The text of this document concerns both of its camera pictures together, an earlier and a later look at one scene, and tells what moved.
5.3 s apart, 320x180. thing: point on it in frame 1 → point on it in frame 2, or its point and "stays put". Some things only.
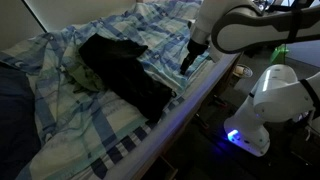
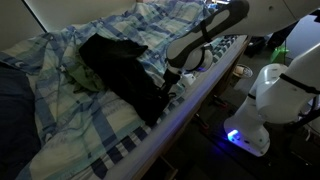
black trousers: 115,63 stays put
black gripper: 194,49 → 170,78
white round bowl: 243,71 stays put
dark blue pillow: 20,134 stays put
